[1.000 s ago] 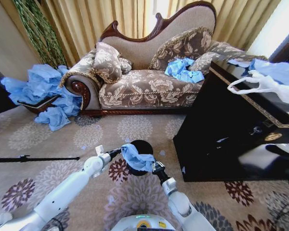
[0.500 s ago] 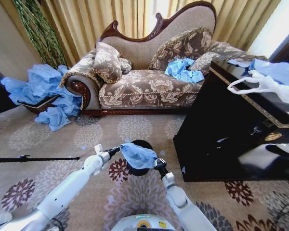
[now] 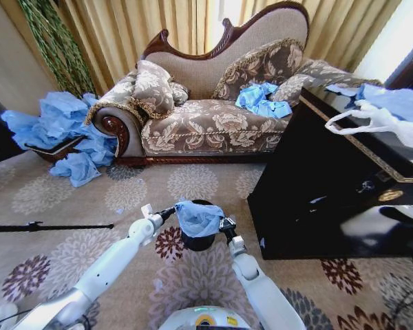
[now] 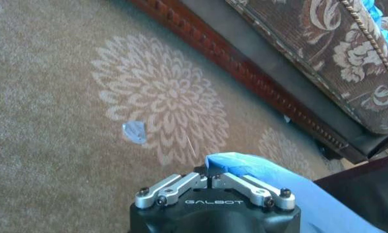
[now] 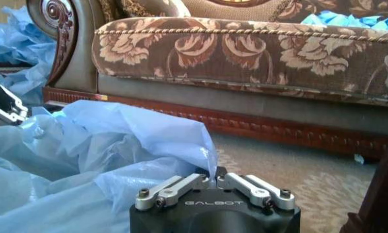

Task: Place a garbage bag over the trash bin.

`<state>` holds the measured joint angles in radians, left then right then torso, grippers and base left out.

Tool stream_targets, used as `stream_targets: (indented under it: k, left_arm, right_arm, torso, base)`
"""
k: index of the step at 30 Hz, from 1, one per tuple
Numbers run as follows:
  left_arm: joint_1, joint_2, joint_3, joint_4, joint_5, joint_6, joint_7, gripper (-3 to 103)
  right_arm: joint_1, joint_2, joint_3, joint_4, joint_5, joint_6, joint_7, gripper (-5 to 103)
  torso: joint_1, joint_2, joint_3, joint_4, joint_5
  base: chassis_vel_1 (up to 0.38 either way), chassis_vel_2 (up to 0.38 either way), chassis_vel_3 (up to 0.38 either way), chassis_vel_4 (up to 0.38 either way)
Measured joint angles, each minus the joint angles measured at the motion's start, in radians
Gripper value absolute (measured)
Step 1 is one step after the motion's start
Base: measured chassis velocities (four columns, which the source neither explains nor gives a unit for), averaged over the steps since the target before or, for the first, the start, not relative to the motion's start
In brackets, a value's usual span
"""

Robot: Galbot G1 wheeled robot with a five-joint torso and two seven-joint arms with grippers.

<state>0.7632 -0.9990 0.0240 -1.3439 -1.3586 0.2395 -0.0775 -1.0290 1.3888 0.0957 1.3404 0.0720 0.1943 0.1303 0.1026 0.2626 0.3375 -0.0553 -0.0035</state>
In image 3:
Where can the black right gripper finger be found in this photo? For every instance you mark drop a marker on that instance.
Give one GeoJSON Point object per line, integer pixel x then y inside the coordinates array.
{"type": "Point", "coordinates": [228, 220]}

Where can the blue garbage bag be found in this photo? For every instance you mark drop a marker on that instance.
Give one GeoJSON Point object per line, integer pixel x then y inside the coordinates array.
{"type": "Point", "coordinates": [199, 220]}

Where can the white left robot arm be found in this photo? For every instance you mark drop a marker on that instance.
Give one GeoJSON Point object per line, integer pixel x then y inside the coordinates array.
{"type": "Point", "coordinates": [106, 261]}

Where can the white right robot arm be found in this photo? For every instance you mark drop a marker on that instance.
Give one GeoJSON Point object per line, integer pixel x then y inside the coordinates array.
{"type": "Point", "coordinates": [258, 288]}

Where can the black round trash bin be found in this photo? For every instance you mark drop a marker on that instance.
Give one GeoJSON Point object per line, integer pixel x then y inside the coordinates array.
{"type": "Point", "coordinates": [197, 242]}

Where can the large crumpled blue bag pile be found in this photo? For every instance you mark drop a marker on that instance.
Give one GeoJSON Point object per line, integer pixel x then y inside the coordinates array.
{"type": "Point", "coordinates": [62, 130]}

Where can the pale blue plastic bag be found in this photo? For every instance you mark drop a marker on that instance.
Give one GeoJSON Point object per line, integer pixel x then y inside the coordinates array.
{"type": "Point", "coordinates": [395, 98]}

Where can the white robot front shell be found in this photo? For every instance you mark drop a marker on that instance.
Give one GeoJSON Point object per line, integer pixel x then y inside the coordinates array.
{"type": "Point", "coordinates": [203, 319]}

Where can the floral chaise longue sofa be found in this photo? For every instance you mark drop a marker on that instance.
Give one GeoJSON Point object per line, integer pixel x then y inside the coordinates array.
{"type": "Point", "coordinates": [206, 113]}

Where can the glossy black cabinet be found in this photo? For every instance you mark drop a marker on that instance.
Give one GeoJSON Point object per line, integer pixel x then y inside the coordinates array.
{"type": "Point", "coordinates": [334, 185]}

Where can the black tripod leg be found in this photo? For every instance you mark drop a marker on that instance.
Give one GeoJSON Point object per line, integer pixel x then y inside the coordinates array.
{"type": "Point", "coordinates": [48, 227]}

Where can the small floral bolster cushion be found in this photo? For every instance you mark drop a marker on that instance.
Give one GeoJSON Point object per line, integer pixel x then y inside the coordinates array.
{"type": "Point", "coordinates": [179, 93]}

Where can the floral square cushion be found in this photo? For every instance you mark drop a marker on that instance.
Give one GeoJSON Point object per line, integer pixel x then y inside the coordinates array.
{"type": "Point", "coordinates": [151, 90]}

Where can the crumpled blue bags on sofa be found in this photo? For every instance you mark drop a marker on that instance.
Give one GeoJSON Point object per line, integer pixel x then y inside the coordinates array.
{"type": "Point", "coordinates": [261, 99]}

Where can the large floral fringed cushion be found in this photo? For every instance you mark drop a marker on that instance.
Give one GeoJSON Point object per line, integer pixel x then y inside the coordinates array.
{"type": "Point", "coordinates": [261, 68]}

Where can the yellow pleated curtain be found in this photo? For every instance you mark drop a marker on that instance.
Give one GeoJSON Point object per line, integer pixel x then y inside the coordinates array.
{"type": "Point", "coordinates": [192, 27]}

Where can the green hanging plant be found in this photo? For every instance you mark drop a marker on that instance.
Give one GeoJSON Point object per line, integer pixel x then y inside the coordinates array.
{"type": "Point", "coordinates": [56, 44]}

